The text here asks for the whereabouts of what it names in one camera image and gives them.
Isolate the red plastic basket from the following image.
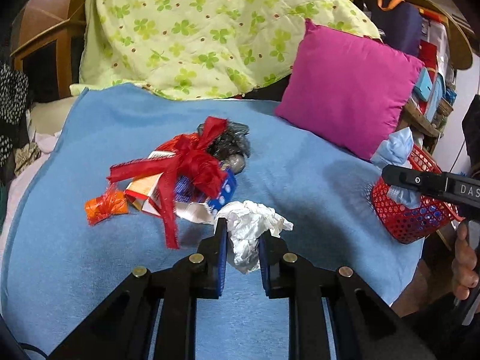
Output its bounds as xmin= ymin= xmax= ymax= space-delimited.
xmin=370 ymin=143 xmax=464 ymax=245

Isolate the blue blanket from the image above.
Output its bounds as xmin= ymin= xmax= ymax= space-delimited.
xmin=0 ymin=82 xmax=427 ymax=360

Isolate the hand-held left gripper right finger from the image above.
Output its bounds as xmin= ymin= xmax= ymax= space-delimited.
xmin=259 ymin=230 xmax=437 ymax=360

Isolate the blue cardboard box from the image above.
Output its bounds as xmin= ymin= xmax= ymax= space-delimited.
xmin=412 ymin=67 xmax=434 ymax=103

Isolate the magenta pillow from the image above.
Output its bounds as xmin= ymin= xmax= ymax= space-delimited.
xmin=274 ymin=18 xmax=425 ymax=162

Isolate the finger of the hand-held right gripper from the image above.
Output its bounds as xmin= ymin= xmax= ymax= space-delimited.
xmin=382 ymin=164 xmax=448 ymax=200

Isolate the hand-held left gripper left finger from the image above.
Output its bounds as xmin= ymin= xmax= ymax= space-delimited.
xmin=49 ymin=217 xmax=229 ymax=360

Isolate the cream cushion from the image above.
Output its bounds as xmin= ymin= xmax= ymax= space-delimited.
xmin=29 ymin=97 xmax=77 ymax=136

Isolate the white paper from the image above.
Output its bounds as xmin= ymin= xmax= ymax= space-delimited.
xmin=214 ymin=200 xmax=294 ymax=274

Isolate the red mesh ribbon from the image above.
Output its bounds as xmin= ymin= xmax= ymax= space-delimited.
xmin=107 ymin=116 xmax=230 ymax=250

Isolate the wooden cabinet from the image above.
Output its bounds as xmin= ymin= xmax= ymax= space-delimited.
xmin=10 ymin=18 xmax=88 ymax=103

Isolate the black plastic bag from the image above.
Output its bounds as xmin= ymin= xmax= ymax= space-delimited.
xmin=196 ymin=121 xmax=252 ymax=176

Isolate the blue plastic bag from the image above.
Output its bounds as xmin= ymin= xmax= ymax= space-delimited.
xmin=370 ymin=126 xmax=427 ymax=208

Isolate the blue toothpaste box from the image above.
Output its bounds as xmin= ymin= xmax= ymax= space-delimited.
xmin=174 ymin=164 xmax=239 ymax=226

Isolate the person's right hand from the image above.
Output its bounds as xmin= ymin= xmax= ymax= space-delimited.
xmin=452 ymin=222 xmax=480 ymax=300

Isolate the navy bag with orange handle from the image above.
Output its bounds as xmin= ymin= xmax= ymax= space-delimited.
xmin=368 ymin=0 xmax=424 ymax=58

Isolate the black white-dotted cloth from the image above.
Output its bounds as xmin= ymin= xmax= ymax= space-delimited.
xmin=0 ymin=61 xmax=31 ymax=171

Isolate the green clover print quilt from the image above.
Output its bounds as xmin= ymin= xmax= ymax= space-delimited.
xmin=69 ymin=0 xmax=384 ymax=102

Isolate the wooden shelf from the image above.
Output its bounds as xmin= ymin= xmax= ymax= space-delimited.
xmin=397 ymin=97 xmax=448 ymax=155

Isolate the orange-red plastic bag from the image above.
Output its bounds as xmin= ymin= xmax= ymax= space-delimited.
xmin=84 ymin=188 xmax=130 ymax=226

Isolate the orange and white box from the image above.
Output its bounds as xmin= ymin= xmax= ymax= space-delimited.
xmin=124 ymin=174 xmax=168 ymax=217

